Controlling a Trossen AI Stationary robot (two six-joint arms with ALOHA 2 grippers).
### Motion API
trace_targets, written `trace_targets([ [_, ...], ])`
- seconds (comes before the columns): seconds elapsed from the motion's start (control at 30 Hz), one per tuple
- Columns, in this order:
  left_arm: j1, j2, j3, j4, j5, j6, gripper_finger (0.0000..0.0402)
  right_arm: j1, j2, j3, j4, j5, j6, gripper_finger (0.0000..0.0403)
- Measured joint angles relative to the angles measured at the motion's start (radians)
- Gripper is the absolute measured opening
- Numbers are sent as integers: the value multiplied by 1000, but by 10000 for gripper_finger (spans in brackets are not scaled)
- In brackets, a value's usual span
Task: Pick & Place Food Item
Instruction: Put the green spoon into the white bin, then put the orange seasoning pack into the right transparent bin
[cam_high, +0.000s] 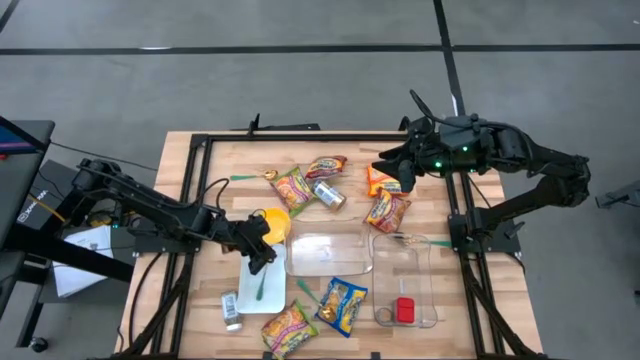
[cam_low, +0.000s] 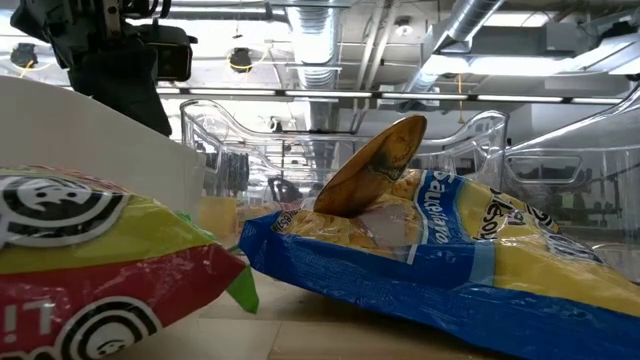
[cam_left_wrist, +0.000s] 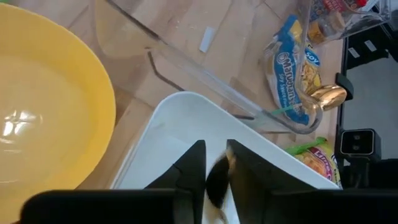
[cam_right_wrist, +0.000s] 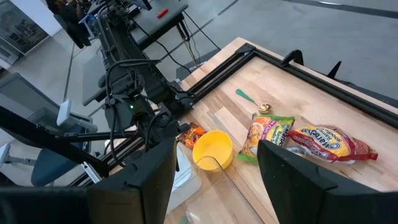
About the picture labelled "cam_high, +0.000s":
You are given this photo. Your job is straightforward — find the silver tin can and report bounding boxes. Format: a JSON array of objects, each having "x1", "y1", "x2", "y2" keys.
[{"x1": 312, "y1": 179, "x2": 347, "y2": 211}]

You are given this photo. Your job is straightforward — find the black box with white label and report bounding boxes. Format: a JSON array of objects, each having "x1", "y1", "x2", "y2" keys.
[{"x1": 17, "y1": 159, "x2": 71, "y2": 232}]

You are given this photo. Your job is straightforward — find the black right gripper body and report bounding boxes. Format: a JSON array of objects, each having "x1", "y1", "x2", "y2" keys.
[{"x1": 397, "y1": 127, "x2": 451, "y2": 195}]

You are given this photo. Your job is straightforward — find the spice jar with white lid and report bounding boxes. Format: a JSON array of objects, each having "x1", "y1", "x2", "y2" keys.
[{"x1": 220, "y1": 289, "x2": 245, "y2": 333}]

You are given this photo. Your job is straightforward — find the narrow clear plastic container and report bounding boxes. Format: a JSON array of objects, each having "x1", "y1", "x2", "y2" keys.
[{"x1": 370, "y1": 233, "x2": 442, "y2": 330}]

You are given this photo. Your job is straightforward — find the blue yellow noodle packet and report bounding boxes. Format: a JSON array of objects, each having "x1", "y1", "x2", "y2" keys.
[{"x1": 314, "y1": 276, "x2": 369, "y2": 339}]

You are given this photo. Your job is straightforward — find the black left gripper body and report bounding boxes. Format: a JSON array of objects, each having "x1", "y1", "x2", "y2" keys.
[{"x1": 219, "y1": 214, "x2": 275, "y2": 261}]

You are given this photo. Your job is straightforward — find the small red box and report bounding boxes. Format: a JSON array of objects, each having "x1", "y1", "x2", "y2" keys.
[{"x1": 394, "y1": 296, "x2": 416, "y2": 324}]

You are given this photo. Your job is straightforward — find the red yellow noodle packet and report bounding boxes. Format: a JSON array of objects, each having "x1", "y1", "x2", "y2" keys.
[
  {"x1": 304, "y1": 154, "x2": 349, "y2": 182},
  {"x1": 364, "y1": 188, "x2": 412, "y2": 235}
]

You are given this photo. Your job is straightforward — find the wide clear plastic container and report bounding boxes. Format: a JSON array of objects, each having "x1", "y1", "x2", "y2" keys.
[{"x1": 284, "y1": 219, "x2": 375, "y2": 278}]

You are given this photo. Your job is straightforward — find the yellow bowl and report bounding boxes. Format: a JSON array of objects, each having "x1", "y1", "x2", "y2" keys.
[{"x1": 259, "y1": 207, "x2": 293, "y2": 246}]

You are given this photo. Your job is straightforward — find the yellow black device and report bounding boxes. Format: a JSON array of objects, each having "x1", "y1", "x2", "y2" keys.
[{"x1": 85, "y1": 209, "x2": 115, "y2": 229}]

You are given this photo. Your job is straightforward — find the monitor with blue screen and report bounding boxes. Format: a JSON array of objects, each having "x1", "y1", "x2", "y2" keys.
[{"x1": 0, "y1": 117, "x2": 51, "y2": 157}]

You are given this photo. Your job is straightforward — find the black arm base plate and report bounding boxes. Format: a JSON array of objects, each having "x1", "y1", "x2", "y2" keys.
[
  {"x1": 447, "y1": 213, "x2": 522, "y2": 254},
  {"x1": 132, "y1": 213, "x2": 206, "y2": 254}
]

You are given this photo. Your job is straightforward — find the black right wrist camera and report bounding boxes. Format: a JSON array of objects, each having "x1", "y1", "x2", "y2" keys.
[{"x1": 439, "y1": 115, "x2": 481, "y2": 151}]

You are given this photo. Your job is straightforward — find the black side desk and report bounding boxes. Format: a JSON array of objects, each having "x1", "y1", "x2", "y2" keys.
[{"x1": 0, "y1": 115, "x2": 136, "y2": 349}]

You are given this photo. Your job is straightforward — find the orange noodle packet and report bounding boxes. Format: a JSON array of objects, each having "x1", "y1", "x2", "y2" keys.
[{"x1": 366, "y1": 164, "x2": 407, "y2": 198}]

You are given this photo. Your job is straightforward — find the black metal table frame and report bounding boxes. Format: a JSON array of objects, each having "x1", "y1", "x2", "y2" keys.
[{"x1": 107, "y1": 130, "x2": 551, "y2": 360}]

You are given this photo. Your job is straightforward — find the grey chair leg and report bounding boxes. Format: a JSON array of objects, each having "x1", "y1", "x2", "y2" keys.
[{"x1": 593, "y1": 178, "x2": 640, "y2": 210}]

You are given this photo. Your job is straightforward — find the gold spoon with green handle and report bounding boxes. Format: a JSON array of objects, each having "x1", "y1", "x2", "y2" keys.
[
  {"x1": 255, "y1": 264, "x2": 269, "y2": 303},
  {"x1": 392, "y1": 234, "x2": 454, "y2": 250},
  {"x1": 229, "y1": 169, "x2": 279, "y2": 182},
  {"x1": 296, "y1": 278, "x2": 337, "y2": 324}
]

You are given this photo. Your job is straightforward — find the white rectangular tray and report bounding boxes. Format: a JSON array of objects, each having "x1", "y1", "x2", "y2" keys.
[{"x1": 234, "y1": 243, "x2": 288, "y2": 315}]

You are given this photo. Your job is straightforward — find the white paper sheet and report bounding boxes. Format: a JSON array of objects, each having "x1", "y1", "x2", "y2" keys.
[{"x1": 51, "y1": 224, "x2": 115, "y2": 299}]

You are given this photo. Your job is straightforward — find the green pink noodle packet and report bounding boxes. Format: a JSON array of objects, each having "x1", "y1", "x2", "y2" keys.
[
  {"x1": 260, "y1": 298, "x2": 320, "y2": 360},
  {"x1": 269, "y1": 165, "x2": 316, "y2": 216}
]

